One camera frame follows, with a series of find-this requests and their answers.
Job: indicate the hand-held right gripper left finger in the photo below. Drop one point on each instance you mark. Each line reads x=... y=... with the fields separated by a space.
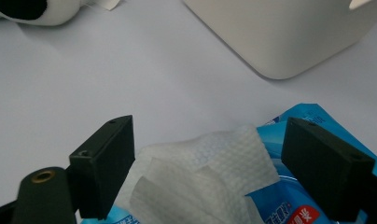
x=99 y=168

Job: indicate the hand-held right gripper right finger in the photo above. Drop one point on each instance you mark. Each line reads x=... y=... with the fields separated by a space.
x=326 y=168

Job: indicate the blue wet wipe packet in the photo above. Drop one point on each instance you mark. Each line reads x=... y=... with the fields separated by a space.
x=276 y=205

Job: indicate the white wet wipe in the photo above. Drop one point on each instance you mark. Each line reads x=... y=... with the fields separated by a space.
x=202 y=168

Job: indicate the white plastic bin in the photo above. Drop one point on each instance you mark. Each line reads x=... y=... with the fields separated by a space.
x=280 y=34

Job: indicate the panda plush toy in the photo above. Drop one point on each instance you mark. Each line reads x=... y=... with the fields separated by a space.
x=56 y=14

